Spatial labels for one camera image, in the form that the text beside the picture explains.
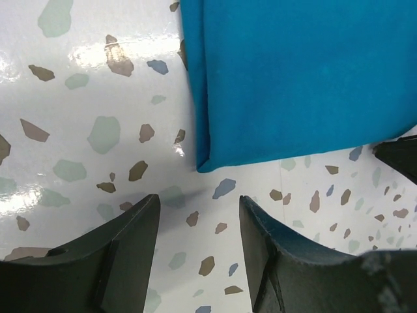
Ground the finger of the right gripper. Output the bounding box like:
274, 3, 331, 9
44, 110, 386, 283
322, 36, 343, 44
373, 135, 417, 184

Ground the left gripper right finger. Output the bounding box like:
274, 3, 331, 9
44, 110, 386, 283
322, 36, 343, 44
239, 196, 416, 312

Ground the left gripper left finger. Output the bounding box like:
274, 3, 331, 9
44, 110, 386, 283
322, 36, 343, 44
1, 194, 160, 312

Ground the blue t shirt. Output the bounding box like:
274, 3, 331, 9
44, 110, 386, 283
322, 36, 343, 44
180, 1, 416, 173

